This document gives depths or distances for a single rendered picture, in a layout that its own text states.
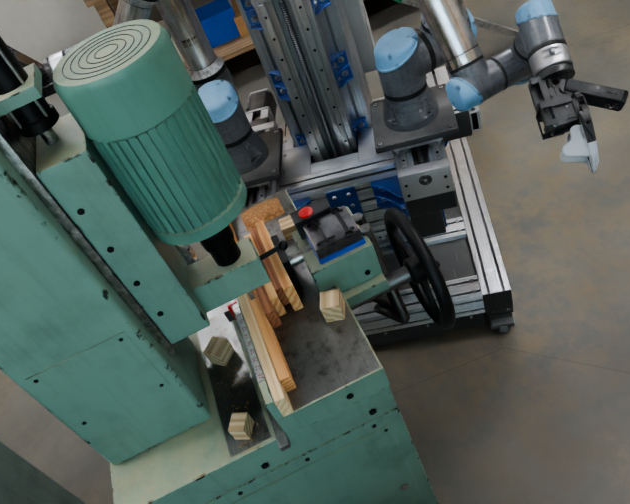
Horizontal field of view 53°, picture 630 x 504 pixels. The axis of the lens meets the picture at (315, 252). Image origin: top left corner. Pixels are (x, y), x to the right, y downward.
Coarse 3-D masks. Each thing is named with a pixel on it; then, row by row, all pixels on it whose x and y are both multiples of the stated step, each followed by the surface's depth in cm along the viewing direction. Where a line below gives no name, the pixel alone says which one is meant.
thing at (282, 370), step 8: (248, 296) 128; (256, 296) 127; (256, 304) 125; (256, 312) 124; (264, 320) 122; (264, 328) 120; (272, 328) 124; (264, 336) 119; (272, 336) 118; (272, 344) 117; (272, 352) 116; (280, 352) 116; (272, 360) 115; (280, 360) 114; (280, 368) 113; (288, 368) 116; (280, 376) 112; (288, 376) 111; (288, 384) 112
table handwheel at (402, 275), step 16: (400, 224) 127; (400, 240) 141; (416, 240) 123; (400, 256) 148; (416, 256) 135; (432, 256) 123; (400, 272) 135; (416, 272) 133; (432, 272) 122; (416, 288) 147; (432, 288) 124; (432, 304) 139; (448, 304) 124; (448, 320) 127
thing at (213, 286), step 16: (240, 240) 120; (208, 256) 119; (240, 256) 117; (256, 256) 115; (192, 272) 118; (208, 272) 116; (224, 272) 115; (240, 272) 116; (256, 272) 117; (192, 288) 115; (208, 288) 116; (224, 288) 117; (240, 288) 118; (208, 304) 118
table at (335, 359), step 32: (352, 288) 130; (384, 288) 130; (288, 320) 125; (320, 320) 123; (352, 320) 120; (288, 352) 120; (320, 352) 117; (352, 352) 115; (320, 384) 113; (352, 384) 111; (384, 384) 114; (288, 416) 111; (320, 416) 114
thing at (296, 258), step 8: (272, 240) 128; (304, 248) 129; (280, 256) 124; (288, 256) 129; (296, 256) 128; (288, 264) 123; (296, 264) 129; (288, 272) 125; (296, 280) 127; (296, 288) 128
